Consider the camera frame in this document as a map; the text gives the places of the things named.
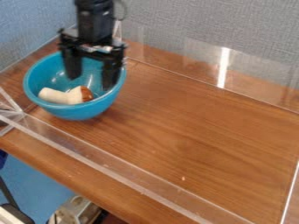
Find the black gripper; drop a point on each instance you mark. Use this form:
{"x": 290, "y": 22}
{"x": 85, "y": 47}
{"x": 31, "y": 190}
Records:
{"x": 93, "y": 40}

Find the toy mushroom brown cap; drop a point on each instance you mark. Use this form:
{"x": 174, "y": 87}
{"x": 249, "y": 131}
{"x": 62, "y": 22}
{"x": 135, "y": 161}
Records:
{"x": 75, "y": 96}

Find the blue bowl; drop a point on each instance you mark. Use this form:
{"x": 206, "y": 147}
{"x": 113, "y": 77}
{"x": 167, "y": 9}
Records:
{"x": 47, "y": 73}

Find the clear acrylic back barrier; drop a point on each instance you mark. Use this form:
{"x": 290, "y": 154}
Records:
{"x": 258, "y": 78}

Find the clear acrylic barrier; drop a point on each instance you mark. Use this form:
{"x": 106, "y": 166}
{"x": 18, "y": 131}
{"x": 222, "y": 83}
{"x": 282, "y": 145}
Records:
{"x": 166, "y": 193}
{"x": 258, "y": 78}

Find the black chair part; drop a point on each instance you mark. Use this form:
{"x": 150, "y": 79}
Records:
{"x": 11, "y": 214}

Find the clear acrylic front barrier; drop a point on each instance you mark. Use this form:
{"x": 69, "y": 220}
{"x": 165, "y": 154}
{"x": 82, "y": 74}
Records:
{"x": 166, "y": 193}

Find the clear acrylic corner bracket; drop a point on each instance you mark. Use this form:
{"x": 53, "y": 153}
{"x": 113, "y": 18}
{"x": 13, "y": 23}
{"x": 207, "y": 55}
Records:
{"x": 118, "y": 34}

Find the clear acrylic left bracket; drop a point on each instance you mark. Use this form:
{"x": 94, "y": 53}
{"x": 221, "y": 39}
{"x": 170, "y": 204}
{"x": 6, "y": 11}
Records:
{"x": 11, "y": 113}

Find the grey metal bracket below table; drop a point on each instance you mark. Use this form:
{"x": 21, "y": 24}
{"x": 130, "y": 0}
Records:
{"x": 77, "y": 211}

